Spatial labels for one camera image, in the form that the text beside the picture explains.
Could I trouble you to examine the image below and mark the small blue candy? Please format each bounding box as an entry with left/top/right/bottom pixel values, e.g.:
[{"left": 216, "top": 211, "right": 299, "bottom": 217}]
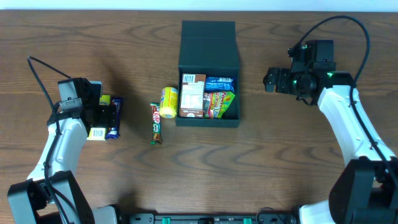
[{"left": 105, "top": 97, "right": 123, "bottom": 140}]

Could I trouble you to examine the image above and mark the yellow green snack packet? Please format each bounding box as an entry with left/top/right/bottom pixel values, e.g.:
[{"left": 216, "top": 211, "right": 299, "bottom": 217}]
[{"left": 87, "top": 95, "right": 111, "bottom": 141}]

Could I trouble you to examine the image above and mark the kitkat chocolate bar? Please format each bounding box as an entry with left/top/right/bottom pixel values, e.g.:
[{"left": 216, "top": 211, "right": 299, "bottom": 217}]
[{"left": 150, "top": 103, "right": 162, "bottom": 144}]

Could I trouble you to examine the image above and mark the yellow mentos candy tube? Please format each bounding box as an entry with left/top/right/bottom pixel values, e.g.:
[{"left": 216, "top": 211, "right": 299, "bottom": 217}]
[{"left": 160, "top": 86, "right": 178, "bottom": 118}]

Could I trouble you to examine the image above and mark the blue cookie package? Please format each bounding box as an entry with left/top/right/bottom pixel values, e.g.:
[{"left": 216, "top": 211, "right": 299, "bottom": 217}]
[{"left": 205, "top": 77, "right": 234, "bottom": 93}]

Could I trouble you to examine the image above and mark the gummy worms candy bag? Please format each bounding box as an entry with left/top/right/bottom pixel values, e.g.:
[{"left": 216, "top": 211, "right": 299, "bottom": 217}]
[{"left": 203, "top": 91, "right": 235, "bottom": 119}]

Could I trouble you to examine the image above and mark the dark green gift box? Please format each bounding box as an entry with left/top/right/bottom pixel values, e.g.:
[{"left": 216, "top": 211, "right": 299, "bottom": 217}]
[{"left": 175, "top": 21, "right": 241, "bottom": 128}]

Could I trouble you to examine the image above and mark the brown chocolate milk carton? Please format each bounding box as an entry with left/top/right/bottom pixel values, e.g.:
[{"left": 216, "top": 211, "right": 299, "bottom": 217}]
[{"left": 179, "top": 73, "right": 206, "bottom": 118}]

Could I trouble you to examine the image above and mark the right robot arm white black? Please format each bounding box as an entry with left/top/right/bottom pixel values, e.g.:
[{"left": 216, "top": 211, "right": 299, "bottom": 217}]
[{"left": 263, "top": 68, "right": 397, "bottom": 223}]

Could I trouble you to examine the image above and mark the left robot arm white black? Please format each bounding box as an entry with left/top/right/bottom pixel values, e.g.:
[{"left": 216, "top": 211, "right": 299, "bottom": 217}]
[{"left": 7, "top": 104, "right": 120, "bottom": 223}]

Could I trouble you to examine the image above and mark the black mounting rail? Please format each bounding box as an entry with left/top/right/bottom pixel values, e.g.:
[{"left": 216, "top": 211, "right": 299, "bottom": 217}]
[{"left": 126, "top": 212, "right": 300, "bottom": 224}]

